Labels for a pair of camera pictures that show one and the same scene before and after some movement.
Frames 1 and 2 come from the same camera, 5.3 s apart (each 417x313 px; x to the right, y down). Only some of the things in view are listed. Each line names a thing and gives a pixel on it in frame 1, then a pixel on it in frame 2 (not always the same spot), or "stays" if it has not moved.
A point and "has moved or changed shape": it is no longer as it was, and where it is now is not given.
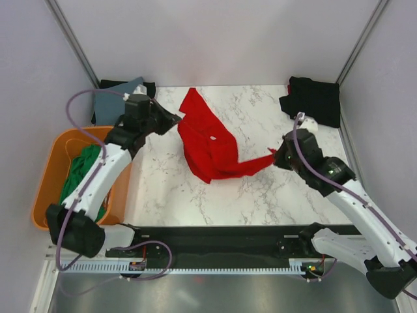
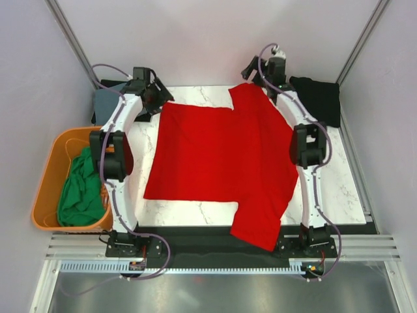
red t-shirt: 209,143 has moved or changed shape
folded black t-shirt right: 316,100 stays
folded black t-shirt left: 104,83 stays
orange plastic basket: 65,148 stays
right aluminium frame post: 375,15 stays
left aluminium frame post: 73,42 stays
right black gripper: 279,156 → 253,64
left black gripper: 171,119 → 164,96
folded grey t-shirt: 110,104 stays
